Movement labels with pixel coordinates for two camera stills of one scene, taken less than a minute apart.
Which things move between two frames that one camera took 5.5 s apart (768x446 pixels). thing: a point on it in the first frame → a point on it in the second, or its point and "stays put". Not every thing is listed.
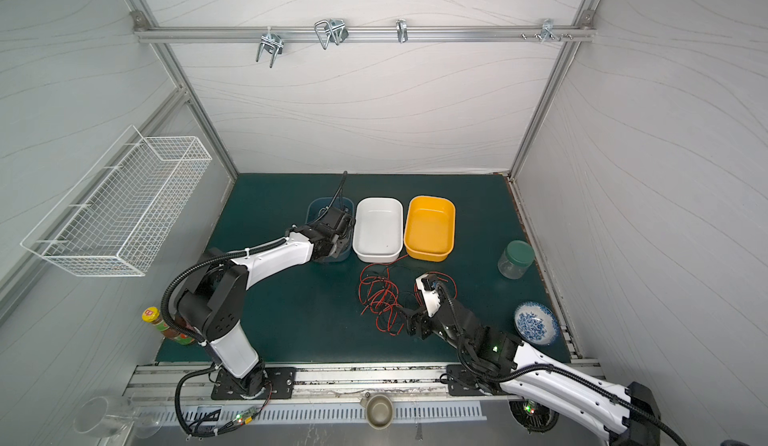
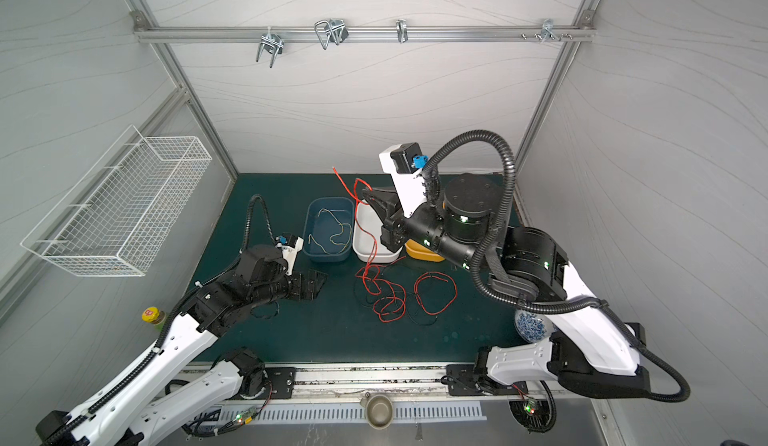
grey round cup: x=379 y=411 stays put
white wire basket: x=112 y=222 stays put
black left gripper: x=319 y=222 → x=300 y=294
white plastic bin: x=378 y=229 stays put
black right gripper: x=424 y=321 → x=391 y=224
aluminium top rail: x=144 y=33 stays put
